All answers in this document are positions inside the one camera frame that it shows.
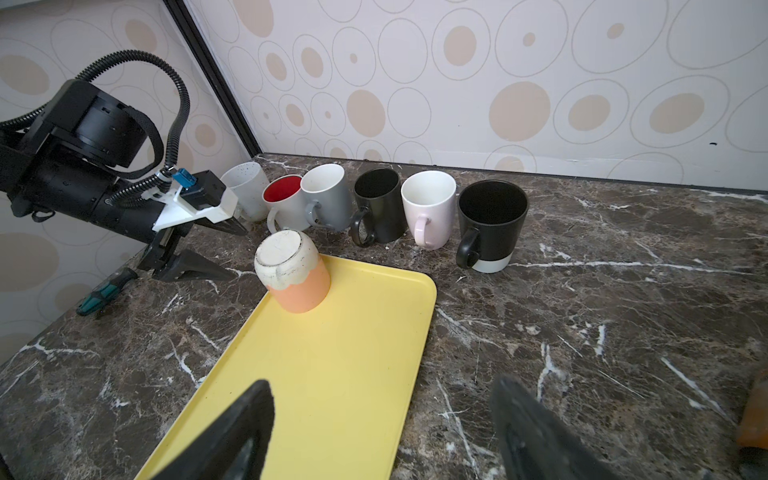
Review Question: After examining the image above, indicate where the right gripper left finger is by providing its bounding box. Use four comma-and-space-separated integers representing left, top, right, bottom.
154, 380, 275, 479

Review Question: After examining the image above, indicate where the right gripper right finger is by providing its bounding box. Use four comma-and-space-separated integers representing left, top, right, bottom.
489, 376, 618, 479

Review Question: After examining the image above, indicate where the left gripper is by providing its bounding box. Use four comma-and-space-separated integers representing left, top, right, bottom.
137, 218, 248, 282

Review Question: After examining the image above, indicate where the white speckled mug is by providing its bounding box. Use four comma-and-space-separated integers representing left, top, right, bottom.
221, 161, 270, 222

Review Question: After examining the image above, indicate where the cream and peach mug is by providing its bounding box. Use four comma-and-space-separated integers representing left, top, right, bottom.
254, 230, 331, 314

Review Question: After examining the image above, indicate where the white mug red inside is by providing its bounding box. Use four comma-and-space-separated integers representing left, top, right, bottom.
262, 174, 310, 234

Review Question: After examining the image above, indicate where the grey mug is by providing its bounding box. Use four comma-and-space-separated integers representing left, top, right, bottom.
300, 163, 353, 232

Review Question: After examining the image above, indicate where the pink mug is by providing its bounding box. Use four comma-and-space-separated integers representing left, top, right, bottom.
401, 170, 457, 250

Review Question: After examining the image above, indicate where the black mug white base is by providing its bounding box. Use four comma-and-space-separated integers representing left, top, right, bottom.
456, 180, 529, 274

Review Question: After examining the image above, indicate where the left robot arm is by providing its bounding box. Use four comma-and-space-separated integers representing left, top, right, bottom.
1, 50, 246, 282

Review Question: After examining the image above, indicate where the yellow plastic tray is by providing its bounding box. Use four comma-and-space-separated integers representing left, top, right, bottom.
139, 256, 437, 479

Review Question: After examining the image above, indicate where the orange small bottle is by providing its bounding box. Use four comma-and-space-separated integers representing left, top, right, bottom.
736, 369, 768, 450

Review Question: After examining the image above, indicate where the green handled screwdriver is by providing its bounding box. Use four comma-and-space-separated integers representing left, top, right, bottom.
76, 267, 138, 316

